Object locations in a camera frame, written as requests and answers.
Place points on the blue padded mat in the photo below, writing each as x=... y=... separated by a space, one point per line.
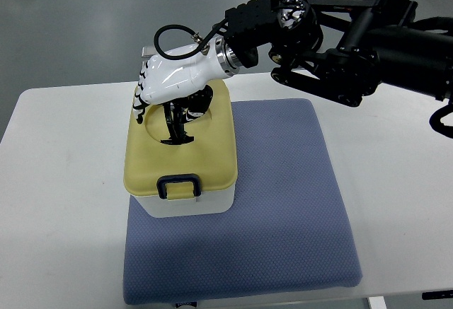
x=286 y=231

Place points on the white storage box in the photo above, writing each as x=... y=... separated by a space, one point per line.
x=212 y=202

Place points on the black table control panel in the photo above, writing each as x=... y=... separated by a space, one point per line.
x=437 y=295

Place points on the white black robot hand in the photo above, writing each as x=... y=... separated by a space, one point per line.
x=163 y=80

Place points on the yellow box lid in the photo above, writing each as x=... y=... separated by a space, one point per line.
x=211 y=155

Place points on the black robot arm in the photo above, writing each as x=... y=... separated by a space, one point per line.
x=341 y=50

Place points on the upper silver floor plate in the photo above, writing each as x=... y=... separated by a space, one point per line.
x=148 y=51

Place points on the white table leg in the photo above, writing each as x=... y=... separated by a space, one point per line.
x=377 y=302

